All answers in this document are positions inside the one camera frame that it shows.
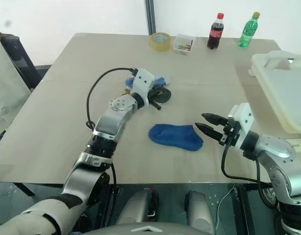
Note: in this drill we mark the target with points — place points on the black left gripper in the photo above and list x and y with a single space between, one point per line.
155 92

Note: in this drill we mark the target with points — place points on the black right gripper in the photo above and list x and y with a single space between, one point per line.
229 134

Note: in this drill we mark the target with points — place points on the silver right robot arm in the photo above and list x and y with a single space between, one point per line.
277 151

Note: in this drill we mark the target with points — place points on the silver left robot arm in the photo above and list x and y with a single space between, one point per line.
108 124

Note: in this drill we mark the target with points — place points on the dark green sock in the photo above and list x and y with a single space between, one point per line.
165 95

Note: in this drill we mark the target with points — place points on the blue and white sock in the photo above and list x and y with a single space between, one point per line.
163 79

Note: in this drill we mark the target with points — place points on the yellow brown sock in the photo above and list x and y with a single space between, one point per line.
126 91

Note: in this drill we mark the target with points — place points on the blue sock with white cuff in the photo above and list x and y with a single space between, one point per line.
129 82

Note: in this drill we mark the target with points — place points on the white plastic basket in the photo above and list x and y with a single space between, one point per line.
280 90

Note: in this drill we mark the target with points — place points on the clear tape roll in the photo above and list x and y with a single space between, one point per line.
160 42

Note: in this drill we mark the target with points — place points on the clear box of coloured pins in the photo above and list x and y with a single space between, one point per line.
184 44

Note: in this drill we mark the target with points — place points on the silver right robot leg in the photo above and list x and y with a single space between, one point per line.
199 210

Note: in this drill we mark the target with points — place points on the cola bottle with red cap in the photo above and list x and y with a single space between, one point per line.
215 33

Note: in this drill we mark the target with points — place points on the green soda bottle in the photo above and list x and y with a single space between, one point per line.
248 30

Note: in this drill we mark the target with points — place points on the grey robot torso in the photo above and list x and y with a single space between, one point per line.
140 229

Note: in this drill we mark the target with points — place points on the black mesh chair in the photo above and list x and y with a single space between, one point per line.
23 66

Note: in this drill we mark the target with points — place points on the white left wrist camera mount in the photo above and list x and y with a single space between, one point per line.
143 83

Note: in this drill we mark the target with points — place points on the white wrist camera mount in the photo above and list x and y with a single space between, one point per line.
143 83
243 117

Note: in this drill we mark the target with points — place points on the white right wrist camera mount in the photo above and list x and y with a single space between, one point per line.
243 117

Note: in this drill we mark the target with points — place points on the dark vertical post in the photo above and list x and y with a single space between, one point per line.
150 16

